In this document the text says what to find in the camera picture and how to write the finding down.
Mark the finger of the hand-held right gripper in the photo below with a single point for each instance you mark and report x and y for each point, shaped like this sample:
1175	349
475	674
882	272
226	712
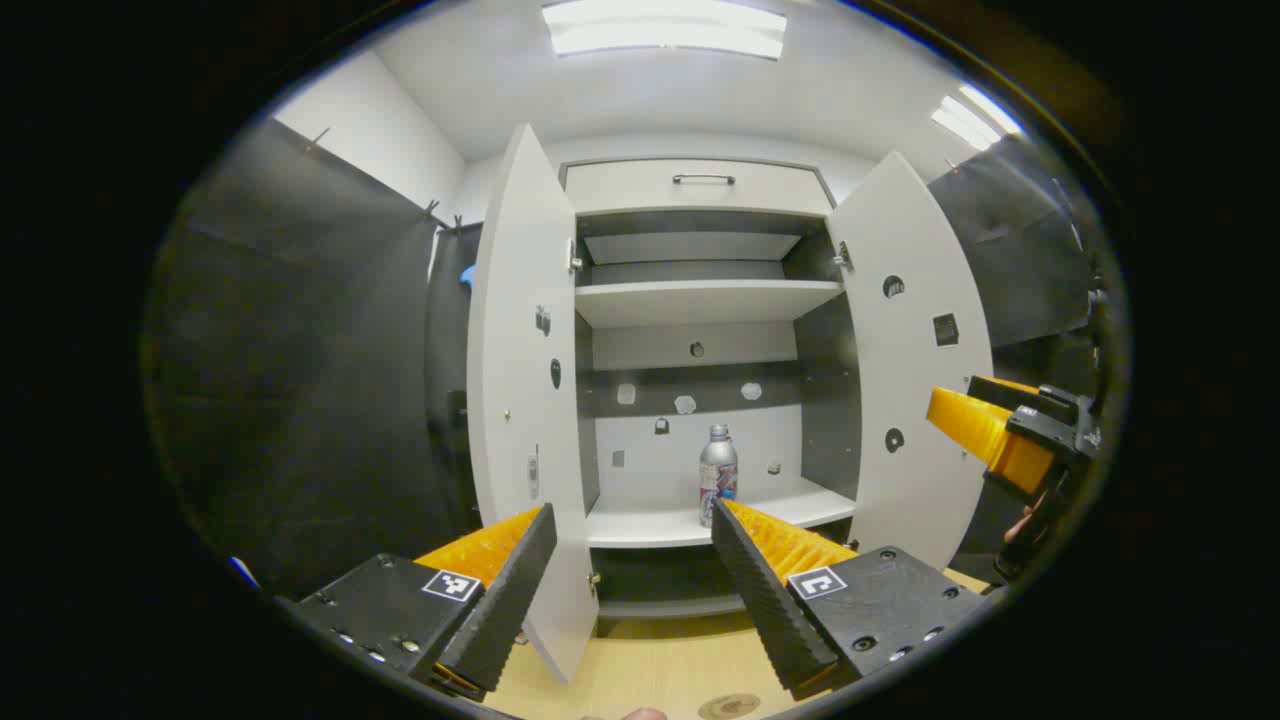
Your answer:
985	435
1000	383

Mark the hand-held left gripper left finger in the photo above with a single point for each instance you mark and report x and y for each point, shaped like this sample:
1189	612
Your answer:
515	600

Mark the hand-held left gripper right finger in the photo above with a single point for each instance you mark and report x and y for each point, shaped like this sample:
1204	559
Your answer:
760	590

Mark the white cabinet door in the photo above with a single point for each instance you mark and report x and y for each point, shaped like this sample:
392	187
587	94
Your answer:
520	350
920	380

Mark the round cork coaster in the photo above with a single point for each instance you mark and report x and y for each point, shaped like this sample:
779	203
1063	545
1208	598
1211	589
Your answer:
728	707

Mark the silver bottle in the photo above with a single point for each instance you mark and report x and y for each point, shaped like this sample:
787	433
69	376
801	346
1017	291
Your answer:
718	470

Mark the white cabinet shelf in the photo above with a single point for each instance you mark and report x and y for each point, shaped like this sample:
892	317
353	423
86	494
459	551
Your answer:
650	525
700	300

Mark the white and grey cabinet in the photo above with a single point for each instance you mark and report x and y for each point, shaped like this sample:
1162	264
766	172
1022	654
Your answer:
650	345

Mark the white cabinet drawer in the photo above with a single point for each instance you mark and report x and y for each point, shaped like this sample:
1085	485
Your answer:
640	190

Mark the black backdrop cloth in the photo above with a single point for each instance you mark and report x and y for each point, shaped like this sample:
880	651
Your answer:
1010	250
300	350

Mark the small ceiling light panel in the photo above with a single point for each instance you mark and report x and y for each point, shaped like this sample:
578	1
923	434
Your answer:
970	118

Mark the large ceiling light panel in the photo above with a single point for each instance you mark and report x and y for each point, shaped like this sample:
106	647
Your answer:
660	30

